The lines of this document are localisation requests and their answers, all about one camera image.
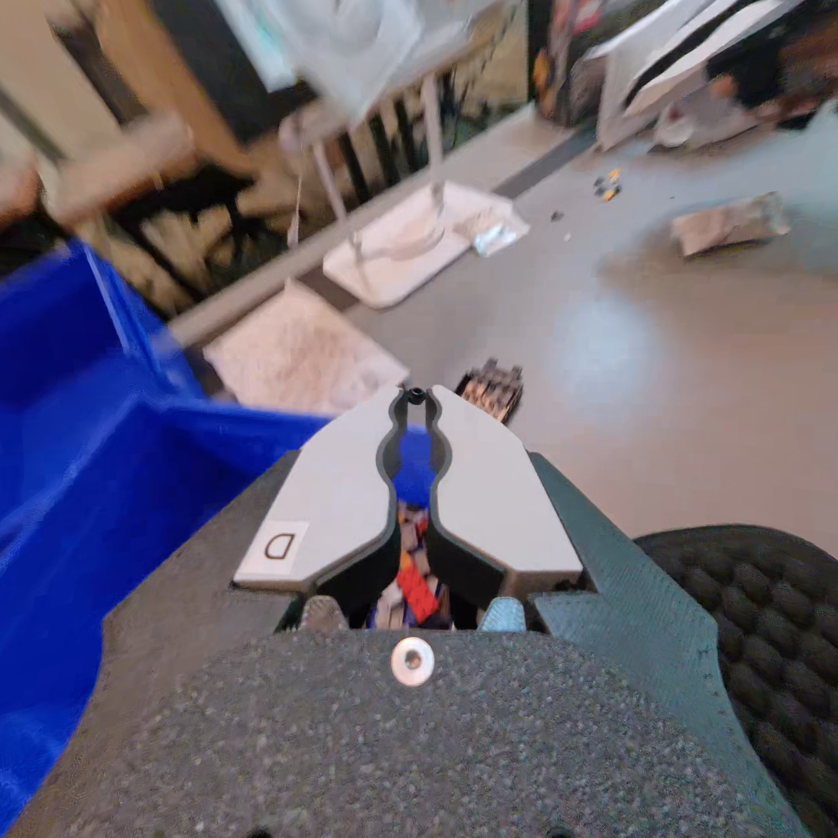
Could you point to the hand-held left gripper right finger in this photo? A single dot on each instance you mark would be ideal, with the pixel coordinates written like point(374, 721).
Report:
point(504, 510)

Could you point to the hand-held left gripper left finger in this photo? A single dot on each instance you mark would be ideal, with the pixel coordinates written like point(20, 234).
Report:
point(327, 504)

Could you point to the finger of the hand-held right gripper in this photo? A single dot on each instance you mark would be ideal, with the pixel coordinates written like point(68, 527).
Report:
point(700, 121)

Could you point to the small white paper bag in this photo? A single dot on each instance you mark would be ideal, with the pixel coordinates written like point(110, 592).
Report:
point(727, 226)

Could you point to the small black toy piece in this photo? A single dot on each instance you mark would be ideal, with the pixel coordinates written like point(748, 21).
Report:
point(416, 394)

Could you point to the blue plastic bin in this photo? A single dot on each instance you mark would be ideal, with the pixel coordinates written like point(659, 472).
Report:
point(98, 524)
point(52, 314)

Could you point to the sticker sheet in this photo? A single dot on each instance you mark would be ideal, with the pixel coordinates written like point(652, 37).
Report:
point(497, 232)

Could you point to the person's right forearm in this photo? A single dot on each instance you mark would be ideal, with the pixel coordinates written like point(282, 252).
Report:
point(785, 59)

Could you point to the grey desk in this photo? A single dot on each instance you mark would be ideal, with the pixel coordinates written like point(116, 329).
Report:
point(654, 360)

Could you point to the white paper parts bag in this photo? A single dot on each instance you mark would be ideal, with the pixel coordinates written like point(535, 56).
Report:
point(628, 85)
point(720, 46)

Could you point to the group of small toy pieces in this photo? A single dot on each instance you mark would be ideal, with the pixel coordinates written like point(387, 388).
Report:
point(609, 186)

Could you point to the pile of mixed toy pieces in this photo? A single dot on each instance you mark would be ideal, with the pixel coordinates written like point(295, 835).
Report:
point(419, 589)

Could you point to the black toy chassis plate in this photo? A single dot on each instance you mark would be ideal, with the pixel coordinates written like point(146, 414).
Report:
point(491, 393)

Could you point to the large flat white paper bag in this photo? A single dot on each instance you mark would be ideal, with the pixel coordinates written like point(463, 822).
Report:
point(301, 353)

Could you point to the black toy set box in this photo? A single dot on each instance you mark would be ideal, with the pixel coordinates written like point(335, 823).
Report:
point(556, 59)

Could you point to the toy instruction booklet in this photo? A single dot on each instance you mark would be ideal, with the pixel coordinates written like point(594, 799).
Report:
point(353, 46)

